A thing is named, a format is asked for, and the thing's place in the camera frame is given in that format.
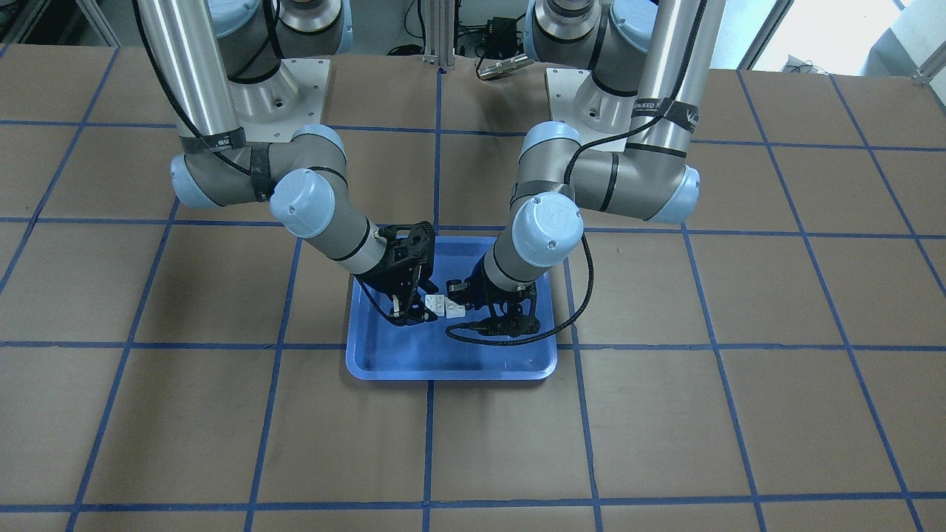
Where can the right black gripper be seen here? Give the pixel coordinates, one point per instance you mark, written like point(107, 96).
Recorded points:
point(383, 281)

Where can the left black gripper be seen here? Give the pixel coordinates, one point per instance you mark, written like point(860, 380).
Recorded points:
point(491, 291)

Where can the white block with studs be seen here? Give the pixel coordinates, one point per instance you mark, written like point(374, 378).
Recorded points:
point(454, 310)

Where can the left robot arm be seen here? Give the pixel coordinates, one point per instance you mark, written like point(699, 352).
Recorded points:
point(647, 66)

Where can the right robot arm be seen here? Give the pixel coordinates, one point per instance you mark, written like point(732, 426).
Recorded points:
point(228, 69)

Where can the blue plastic tray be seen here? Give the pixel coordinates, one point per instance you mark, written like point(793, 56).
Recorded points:
point(376, 350)

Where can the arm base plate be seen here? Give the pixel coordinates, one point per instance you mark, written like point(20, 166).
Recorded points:
point(278, 106)
point(575, 99)

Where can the aluminium frame post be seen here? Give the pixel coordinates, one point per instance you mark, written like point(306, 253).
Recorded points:
point(439, 32)

